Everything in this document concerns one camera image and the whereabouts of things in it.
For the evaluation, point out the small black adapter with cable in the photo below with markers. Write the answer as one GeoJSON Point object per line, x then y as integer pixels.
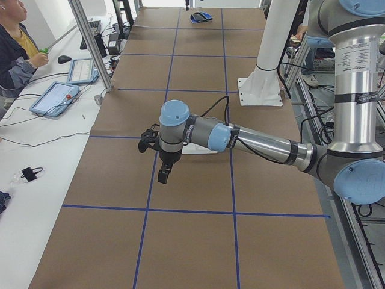
{"type": "Point", "coordinates": [30, 174]}

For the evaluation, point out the blue grey towel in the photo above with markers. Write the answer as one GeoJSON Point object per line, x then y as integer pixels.
{"type": "Point", "coordinates": [200, 17]}

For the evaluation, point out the aluminium frame post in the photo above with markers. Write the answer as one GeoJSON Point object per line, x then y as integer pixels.
{"type": "Point", "coordinates": [82, 22]}

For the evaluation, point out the black power brick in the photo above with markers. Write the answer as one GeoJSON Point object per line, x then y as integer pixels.
{"type": "Point", "coordinates": [113, 44]}

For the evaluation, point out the seated person in grey jacket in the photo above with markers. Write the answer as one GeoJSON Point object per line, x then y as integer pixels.
{"type": "Point", "coordinates": [20, 56]}

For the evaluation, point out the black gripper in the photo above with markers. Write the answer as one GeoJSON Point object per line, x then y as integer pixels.
{"type": "Point", "coordinates": [169, 156]}

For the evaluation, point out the black computer mouse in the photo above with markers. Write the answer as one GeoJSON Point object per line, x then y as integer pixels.
{"type": "Point", "coordinates": [63, 59]}

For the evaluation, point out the far teach pendant tablet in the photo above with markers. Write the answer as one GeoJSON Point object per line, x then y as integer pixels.
{"type": "Point", "coordinates": [82, 71]}

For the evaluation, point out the near teach pendant tablet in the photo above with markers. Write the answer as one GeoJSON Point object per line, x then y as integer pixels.
{"type": "Point", "coordinates": [55, 100]}

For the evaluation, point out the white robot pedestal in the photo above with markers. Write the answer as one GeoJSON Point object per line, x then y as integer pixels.
{"type": "Point", "coordinates": [262, 86]}

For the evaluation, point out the standing person background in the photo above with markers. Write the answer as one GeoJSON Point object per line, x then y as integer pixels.
{"type": "Point", "coordinates": [307, 73]}

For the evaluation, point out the white towel rack base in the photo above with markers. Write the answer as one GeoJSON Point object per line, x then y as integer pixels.
{"type": "Point", "coordinates": [196, 149]}

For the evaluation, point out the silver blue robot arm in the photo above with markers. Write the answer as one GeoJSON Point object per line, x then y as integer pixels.
{"type": "Point", "coordinates": [352, 163]}

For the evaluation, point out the teach pendant tablet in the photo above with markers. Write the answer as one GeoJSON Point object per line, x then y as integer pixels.
{"type": "Point", "coordinates": [82, 71]}
{"type": "Point", "coordinates": [55, 100]}

